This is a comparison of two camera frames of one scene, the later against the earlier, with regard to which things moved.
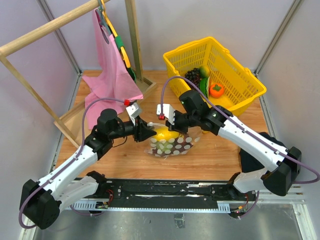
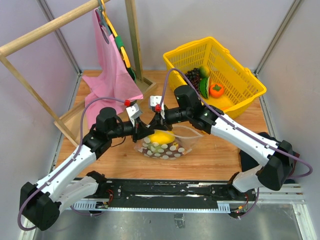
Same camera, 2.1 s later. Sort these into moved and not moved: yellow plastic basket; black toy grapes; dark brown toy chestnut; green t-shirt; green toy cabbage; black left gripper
Moved: dark brown toy chestnut; green toy cabbage
Not moved: yellow plastic basket; black left gripper; black toy grapes; green t-shirt
